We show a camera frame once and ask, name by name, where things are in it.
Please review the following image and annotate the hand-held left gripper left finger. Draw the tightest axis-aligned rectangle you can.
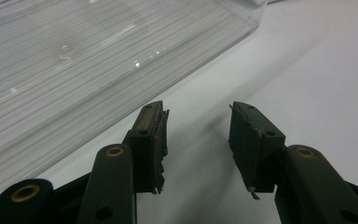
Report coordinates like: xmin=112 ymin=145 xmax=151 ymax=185
xmin=122 ymin=100 xmax=171 ymax=195

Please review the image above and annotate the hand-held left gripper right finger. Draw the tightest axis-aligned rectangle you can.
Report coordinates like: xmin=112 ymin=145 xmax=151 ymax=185
xmin=227 ymin=101 xmax=287 ymax=201

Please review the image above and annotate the clear plastic box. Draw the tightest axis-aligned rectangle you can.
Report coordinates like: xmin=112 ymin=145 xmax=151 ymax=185
xmin=0 ymin=0 xmax=269 ymax=216

